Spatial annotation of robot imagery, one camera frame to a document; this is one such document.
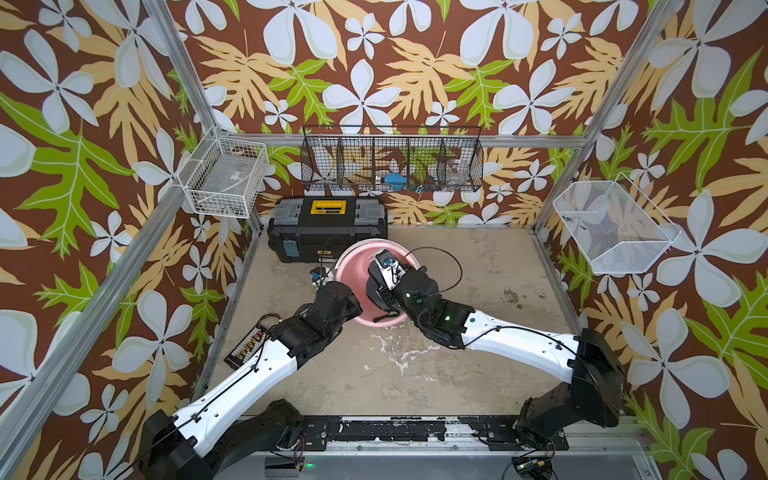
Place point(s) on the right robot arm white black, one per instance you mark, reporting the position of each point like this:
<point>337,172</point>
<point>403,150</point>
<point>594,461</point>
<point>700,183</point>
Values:
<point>591,378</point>

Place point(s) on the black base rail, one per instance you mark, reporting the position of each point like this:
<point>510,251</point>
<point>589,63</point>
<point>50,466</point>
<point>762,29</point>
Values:
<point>494,431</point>

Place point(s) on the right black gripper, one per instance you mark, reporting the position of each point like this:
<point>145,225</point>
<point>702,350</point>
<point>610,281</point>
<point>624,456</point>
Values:
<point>387,295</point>

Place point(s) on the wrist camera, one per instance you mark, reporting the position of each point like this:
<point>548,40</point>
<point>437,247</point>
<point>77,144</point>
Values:
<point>390,269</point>
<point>320,276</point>

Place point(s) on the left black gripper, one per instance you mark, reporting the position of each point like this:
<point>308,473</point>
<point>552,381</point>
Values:
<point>351,303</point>

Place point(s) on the black screwdriver bit case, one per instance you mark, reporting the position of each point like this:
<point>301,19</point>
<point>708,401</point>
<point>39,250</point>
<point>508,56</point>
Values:
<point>247,347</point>

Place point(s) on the white wire basket right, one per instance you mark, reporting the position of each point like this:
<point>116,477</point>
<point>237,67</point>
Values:
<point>616,225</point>

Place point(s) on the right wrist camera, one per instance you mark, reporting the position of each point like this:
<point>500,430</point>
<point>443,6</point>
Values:
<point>390,269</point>

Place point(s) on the white wire basket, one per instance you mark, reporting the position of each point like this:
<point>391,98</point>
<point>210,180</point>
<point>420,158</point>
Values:
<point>616,225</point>
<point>223,174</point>

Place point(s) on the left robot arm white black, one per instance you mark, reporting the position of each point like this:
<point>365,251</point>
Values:
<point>210,435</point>

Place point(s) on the white wire basket left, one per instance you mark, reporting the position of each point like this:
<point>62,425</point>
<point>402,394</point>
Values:
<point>223,174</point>

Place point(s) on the pink plastic bucket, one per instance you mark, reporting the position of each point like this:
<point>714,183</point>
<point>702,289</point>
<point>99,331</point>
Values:
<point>352,270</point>

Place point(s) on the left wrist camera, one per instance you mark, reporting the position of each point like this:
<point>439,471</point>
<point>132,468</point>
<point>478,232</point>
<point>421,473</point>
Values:
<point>320,276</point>

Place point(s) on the blue item in basket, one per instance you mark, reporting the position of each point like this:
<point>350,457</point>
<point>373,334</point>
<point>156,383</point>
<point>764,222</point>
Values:
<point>395,181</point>

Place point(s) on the black yellow toolbox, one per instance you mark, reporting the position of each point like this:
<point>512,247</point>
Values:
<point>312,229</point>

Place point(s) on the black wire basket rear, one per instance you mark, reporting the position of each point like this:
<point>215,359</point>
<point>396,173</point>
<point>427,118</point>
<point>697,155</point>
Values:
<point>359,157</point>

